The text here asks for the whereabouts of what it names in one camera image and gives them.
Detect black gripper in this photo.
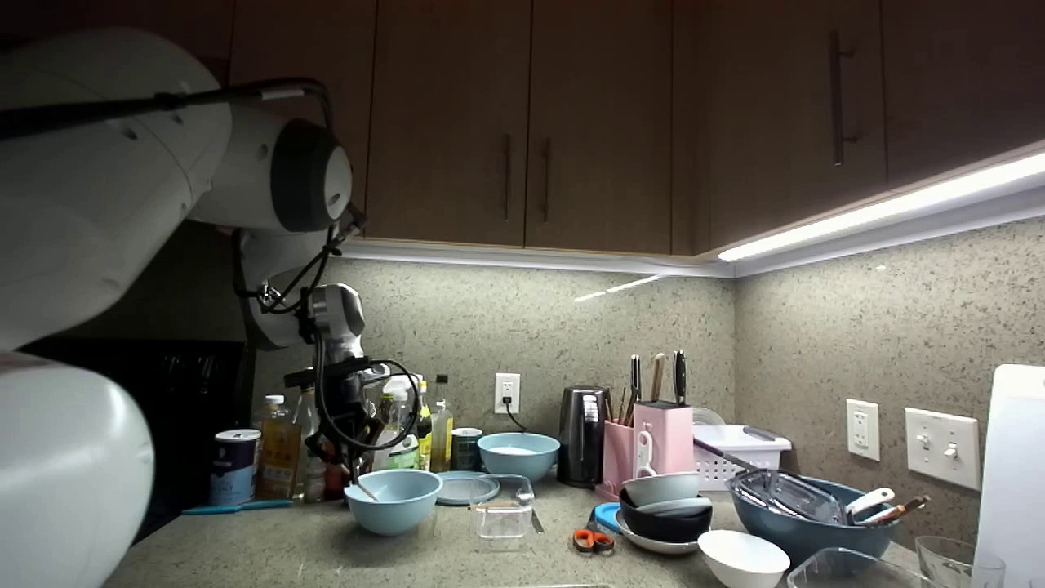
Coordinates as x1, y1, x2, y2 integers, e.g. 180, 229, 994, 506
325, 356, 423, 451

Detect light blue front bowl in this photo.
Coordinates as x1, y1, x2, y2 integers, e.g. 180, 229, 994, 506
342, 472, 440, 535

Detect light blue bowl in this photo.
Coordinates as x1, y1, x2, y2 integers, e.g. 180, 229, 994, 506
342, 472, 440, 535
476, 430, 560, 483

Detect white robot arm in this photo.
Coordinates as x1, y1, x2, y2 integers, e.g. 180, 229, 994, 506
0, 28, 402, 588

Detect light blue rear bowl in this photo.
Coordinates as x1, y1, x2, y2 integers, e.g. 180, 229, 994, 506
476, 430, 560, 483

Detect small white bowl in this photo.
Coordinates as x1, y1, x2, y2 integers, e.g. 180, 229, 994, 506
699, 529, 789, 588

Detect dark blue utensil bowl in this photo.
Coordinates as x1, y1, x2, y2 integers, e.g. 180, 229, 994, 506
727, 468, 904, 567

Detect yellow cap bottle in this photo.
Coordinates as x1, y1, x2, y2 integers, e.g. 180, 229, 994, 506
432, 371, 453, 472

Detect light blue plate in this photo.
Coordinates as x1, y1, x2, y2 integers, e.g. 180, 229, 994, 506
437, 472, 499, 506

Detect white salt canister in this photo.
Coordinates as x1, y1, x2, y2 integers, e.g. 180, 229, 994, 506
210, 427, 263, 506

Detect clear glass container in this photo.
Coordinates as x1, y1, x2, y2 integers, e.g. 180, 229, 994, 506
469, 475, 537, 547

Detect black electric kettle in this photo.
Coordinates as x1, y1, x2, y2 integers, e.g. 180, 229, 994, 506
560, 385, 611, 488

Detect blue silicone lid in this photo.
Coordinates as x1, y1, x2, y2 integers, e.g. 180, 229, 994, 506
593, 504, 621, 534

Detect pink knife block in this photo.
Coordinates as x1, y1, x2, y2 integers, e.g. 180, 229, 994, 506
598, 348, 697, 498

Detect stacked grey black bowls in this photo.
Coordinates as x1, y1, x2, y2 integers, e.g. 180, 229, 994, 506
621, 475, 711, 543

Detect white dish basket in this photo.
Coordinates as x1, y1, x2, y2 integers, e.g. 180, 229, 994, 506
692, 425, 789, 491

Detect under cabinet light strip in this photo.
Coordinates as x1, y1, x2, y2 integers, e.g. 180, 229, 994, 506
716, 142, 1045, 273

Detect white wall outlet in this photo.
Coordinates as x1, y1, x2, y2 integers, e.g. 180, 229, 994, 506
494, 371, 524, 415

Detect orange handled scissors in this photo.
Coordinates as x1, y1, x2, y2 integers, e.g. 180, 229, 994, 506
572, 526, 615, 555

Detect white light switch plate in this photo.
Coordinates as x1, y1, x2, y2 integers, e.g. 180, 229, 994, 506
904, 407, 980, 491

